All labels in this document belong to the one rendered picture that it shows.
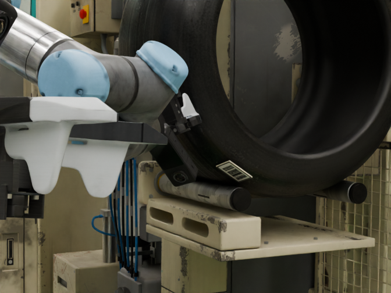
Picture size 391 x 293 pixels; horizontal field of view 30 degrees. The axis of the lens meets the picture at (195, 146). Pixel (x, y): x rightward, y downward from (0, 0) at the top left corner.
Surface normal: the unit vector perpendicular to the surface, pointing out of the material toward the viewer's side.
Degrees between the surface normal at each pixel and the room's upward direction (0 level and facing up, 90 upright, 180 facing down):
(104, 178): 87
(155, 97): 113
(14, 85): 90
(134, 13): 77
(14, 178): 90
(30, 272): 90
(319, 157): 100
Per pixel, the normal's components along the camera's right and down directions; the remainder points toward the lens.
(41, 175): -0.67, -0.08
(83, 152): 0.39, 0.00
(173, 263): -0.89, 0.01
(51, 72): -0.52, 0.04
